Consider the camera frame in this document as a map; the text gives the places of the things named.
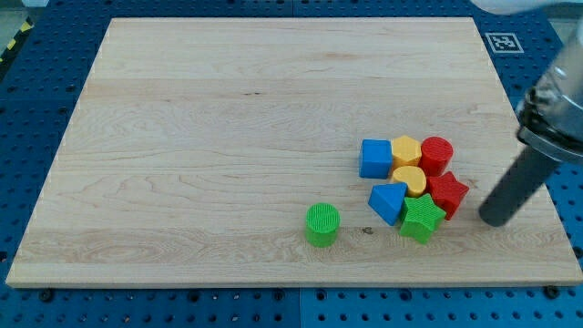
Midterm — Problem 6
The white fiducial marker tag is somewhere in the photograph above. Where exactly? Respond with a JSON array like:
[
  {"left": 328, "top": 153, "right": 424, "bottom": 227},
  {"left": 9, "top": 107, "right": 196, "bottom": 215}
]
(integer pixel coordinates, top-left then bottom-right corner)
[{"left": 486, "top": 32, "right": 524, "bottom": 54}]

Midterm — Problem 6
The red star block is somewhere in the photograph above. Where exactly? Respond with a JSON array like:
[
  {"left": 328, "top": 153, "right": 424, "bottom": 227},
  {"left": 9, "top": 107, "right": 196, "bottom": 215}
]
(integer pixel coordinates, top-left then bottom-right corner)
[{"left": 427, "top": 171, "right": 469, "bottom": 220}]

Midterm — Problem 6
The green cylinder block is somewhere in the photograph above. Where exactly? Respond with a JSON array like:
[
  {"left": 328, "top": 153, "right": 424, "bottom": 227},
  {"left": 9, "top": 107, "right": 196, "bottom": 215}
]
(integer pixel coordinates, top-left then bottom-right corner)
[{"left": 305, "top": 202, "right": 341, "bottom": 248}]

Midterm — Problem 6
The blue triangle block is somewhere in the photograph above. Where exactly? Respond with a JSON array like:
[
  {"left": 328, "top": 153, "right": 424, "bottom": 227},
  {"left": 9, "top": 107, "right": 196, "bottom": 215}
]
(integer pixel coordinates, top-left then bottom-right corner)
[{"left": 368, "top": 182, "right": 407, "bottom": 226}]

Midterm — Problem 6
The yellow heart block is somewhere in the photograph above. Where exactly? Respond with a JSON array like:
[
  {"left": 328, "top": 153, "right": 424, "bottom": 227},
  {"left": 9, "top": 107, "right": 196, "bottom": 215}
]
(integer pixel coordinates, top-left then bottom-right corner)
[{"left": 390, "top": 166, "right": 427, "bottom": 198}]

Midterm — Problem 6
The red cylinder block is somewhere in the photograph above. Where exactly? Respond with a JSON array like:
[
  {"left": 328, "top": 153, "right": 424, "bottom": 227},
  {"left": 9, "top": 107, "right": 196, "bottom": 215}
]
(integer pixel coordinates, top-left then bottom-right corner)
[{"left": 419, "top": 136, "right": 454, "bottom": 177}]

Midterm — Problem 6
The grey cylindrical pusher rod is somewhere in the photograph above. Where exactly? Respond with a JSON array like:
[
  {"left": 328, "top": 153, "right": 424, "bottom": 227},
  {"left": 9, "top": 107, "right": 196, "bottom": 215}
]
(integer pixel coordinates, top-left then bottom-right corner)
[{"left": 478, "top": 146, "right": 559, "bottom": 227}]

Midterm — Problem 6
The wooden board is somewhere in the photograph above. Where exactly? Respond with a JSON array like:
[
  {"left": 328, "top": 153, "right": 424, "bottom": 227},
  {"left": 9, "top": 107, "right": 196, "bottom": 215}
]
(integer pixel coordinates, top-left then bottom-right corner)
[{"left": 6, "top": 17, "right": 582, "bottom": 289}]

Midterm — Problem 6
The blue cube block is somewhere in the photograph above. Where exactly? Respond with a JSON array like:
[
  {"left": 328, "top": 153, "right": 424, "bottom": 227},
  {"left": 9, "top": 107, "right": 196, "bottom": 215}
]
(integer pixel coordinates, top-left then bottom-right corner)
[{"left": 359, "top": 139, "right": 393, "bottom": 179}]

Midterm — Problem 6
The yellow hexagon block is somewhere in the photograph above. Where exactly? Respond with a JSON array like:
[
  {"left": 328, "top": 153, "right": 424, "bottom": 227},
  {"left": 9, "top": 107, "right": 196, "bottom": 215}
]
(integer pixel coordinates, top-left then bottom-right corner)
[{"left": 392, "top": 135, "right": 422, "bottom": 170}]

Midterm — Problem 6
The green star block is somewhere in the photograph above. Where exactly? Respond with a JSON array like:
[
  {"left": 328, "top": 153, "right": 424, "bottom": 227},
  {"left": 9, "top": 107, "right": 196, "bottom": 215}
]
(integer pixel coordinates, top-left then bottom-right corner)
[{"left": 399, "top": 194, "right": 446, "bottom": 244}]

